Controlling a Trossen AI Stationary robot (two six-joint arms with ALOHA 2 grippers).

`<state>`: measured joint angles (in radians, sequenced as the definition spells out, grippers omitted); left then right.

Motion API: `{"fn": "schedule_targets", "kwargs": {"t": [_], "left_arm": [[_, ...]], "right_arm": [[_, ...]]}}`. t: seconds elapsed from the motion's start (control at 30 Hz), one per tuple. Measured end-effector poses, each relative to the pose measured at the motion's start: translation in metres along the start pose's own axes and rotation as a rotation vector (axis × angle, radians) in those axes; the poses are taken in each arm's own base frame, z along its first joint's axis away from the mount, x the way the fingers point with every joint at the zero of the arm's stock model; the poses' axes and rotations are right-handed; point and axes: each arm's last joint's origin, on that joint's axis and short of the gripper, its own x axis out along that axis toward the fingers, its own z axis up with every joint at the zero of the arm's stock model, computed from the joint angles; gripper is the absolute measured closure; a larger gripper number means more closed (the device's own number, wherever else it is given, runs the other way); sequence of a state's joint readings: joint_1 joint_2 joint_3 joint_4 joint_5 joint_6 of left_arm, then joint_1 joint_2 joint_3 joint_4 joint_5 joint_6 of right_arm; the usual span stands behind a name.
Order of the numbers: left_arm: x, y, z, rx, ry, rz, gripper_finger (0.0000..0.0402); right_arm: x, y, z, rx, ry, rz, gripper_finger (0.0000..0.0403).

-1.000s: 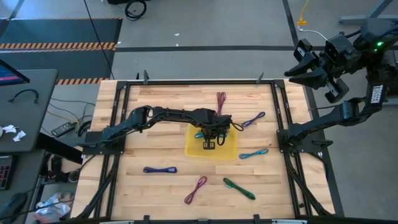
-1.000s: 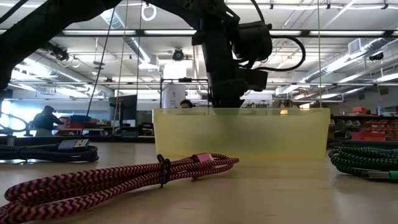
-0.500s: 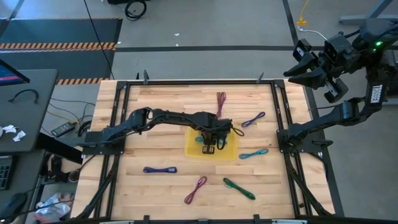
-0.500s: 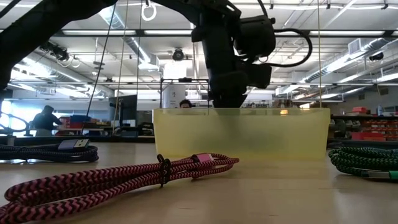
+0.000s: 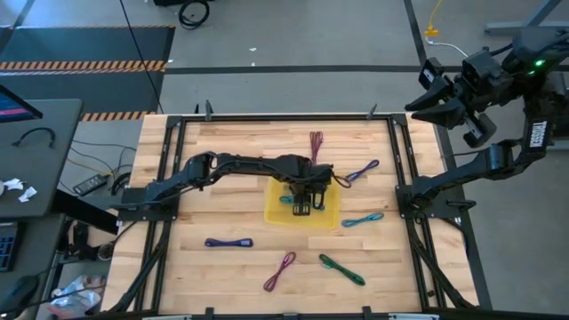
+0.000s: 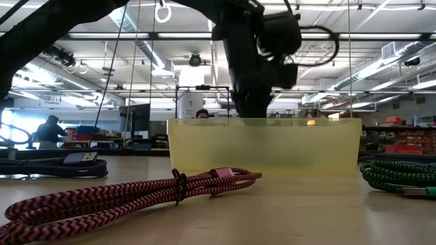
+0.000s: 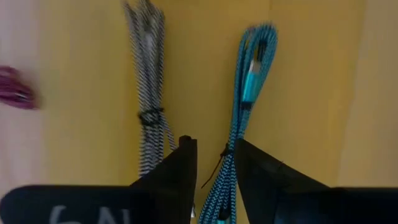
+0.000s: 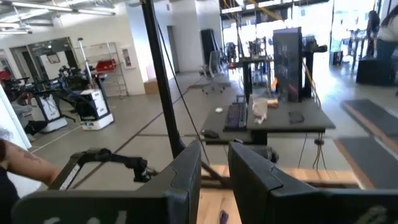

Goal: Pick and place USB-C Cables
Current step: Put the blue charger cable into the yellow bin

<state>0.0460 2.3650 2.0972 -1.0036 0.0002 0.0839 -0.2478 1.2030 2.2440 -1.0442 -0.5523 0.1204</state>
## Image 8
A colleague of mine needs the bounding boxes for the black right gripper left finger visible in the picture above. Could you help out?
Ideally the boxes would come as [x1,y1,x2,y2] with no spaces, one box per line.
[11,139,203,224]

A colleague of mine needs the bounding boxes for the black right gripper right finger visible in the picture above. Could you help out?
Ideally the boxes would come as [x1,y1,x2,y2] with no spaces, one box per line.
[228,141,398,224]

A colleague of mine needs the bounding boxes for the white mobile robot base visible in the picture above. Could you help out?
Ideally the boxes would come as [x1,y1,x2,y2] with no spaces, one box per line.
[77,88,114,131]
[33,93,68,134]

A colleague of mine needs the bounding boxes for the black mat with orange stripes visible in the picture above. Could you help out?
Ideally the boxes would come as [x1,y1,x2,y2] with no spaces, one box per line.
[334,136,398,190]

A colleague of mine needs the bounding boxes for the black computer mouse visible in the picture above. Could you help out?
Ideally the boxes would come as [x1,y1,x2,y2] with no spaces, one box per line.
[201,129,220,140]

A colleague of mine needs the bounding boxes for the brown cardboard box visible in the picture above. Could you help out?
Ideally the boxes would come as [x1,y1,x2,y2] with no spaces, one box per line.
[143,79,160,95]

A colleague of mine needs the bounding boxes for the black office desk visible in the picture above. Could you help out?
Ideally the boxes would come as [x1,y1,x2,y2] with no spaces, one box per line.
[200,97,336,146]

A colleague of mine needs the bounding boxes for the person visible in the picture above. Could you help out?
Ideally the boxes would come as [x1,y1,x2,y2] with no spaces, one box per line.
[375,4,398,63]
[366,10,381,57]
[0,138,62,224]

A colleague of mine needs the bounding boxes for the black computer keyboard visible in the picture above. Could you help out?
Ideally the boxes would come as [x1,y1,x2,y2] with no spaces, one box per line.
[223,101,248,132]

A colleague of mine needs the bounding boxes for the red storage bin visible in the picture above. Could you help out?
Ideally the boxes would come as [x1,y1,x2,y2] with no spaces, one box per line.
[95,59,118,73]

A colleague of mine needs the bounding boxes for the crumpled white paper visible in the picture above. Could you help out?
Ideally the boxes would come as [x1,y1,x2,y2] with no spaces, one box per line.
[251,97,269,125]

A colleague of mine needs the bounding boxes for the grey office chair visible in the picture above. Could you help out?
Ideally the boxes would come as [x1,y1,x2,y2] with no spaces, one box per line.
[201,50,227,95]

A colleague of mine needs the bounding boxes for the distant black work desk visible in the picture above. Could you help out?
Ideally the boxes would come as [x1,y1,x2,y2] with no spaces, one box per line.
[229,55,274,103]

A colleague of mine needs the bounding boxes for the low black cabinet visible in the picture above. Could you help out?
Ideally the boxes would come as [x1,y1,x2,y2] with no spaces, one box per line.
[356,57,396,86]

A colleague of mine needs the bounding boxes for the metal wire shelf rack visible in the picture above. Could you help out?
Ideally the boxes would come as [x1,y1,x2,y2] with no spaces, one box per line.
[76,41,130,100]

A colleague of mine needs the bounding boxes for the black aluminium rig frame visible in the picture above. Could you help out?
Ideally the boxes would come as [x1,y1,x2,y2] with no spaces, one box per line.
[141,0,233,190]

